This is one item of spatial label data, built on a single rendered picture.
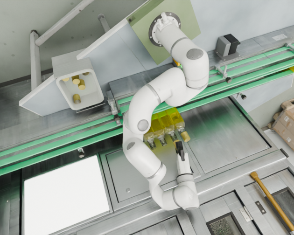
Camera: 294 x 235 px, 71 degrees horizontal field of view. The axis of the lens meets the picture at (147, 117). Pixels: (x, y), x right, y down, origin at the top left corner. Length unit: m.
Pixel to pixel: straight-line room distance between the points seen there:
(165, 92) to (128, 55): 0.43
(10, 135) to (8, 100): 0.59
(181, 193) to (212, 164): 0.41
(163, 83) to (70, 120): 0.63
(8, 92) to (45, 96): 0.77
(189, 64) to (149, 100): 0.19
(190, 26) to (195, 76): 0.34
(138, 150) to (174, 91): 0.24
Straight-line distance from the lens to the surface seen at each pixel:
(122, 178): 1.14
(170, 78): 0.72
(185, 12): 1.01
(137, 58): 1.11
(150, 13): 0.94
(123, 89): 1.09
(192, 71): 0.76
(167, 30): 0.91
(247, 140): 1.33
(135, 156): 0.72
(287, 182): 1.31
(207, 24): 1.21
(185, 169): 0.95
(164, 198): 0.89
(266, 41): 1.47
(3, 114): 1.77
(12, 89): 1.92
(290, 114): 4.73
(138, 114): 0.66
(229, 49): 1.28
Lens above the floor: 1.61
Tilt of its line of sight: 35 degrees down
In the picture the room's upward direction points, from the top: 155 degrees clockwise
